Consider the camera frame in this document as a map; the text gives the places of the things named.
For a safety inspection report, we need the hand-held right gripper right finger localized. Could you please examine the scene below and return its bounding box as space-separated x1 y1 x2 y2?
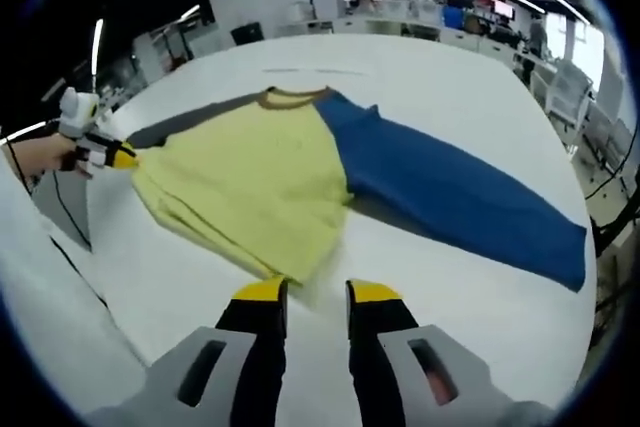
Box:
344 277 551 427

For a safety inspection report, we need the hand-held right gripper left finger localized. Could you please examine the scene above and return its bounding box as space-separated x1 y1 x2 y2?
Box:
82 276 290 427

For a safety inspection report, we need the yellow blue grey garment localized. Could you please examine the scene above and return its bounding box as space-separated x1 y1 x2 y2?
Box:
127 85 587 293

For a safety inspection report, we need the person's left hand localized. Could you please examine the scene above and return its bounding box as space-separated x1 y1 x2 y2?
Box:
27 135 96 181

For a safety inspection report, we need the grey table side panel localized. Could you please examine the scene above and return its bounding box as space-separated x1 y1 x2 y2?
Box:
32 171 94 253

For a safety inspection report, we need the person's white shirt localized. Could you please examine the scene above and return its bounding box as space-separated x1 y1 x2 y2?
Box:
0 146 151 398

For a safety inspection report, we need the black box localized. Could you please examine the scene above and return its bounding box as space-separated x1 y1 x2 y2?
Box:
230 21 264 47

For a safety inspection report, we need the black stand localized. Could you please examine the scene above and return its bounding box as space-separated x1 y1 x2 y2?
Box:
589 186 640 298

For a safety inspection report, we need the white office chair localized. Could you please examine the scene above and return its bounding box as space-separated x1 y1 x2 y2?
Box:
544 59 596 131

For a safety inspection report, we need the white cabinet row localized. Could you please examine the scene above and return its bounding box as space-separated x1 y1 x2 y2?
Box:
277 14 521 56

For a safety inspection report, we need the thin black cable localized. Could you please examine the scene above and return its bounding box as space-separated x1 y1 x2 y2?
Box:
54 171 94 251
4 139 109 308

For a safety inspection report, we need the black hanging cable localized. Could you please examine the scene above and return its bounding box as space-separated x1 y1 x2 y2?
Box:
582 146 631 201

